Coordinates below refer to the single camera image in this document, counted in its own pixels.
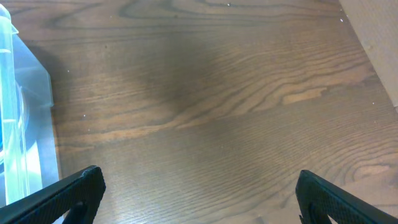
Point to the clear plastic storage container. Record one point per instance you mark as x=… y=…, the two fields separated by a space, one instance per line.
x=28 y=155

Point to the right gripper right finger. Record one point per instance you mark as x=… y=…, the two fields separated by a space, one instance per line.
x=320 y=201

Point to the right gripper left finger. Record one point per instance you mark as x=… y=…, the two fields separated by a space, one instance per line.
x=77 y=196

